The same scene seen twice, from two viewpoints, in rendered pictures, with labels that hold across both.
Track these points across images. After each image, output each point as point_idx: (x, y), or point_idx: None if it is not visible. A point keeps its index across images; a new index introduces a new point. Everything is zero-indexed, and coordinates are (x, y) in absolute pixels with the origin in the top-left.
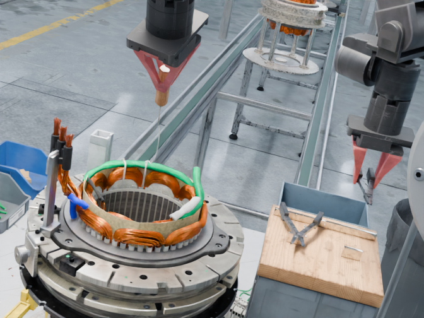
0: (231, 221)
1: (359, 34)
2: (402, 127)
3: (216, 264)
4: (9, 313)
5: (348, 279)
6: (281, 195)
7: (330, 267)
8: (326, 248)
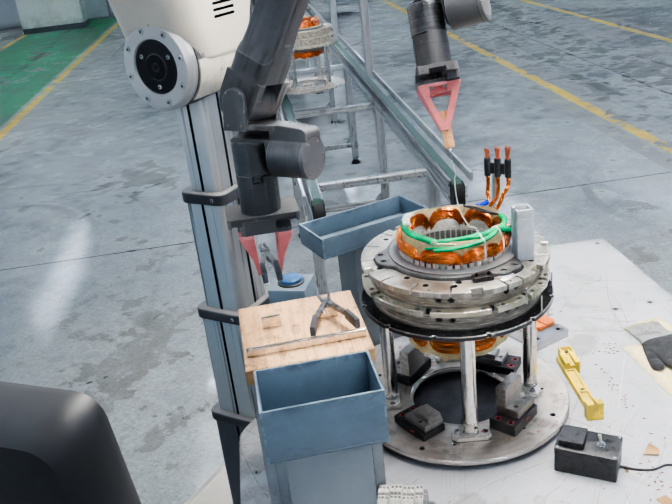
0: (388, 279)
1: (302, 127)
2: (237, 218)
3: (372, 249)
4: (590, 396)
5: (270, 308)
6: (372, 363)
7: (288, 311)
8: (297, 325)
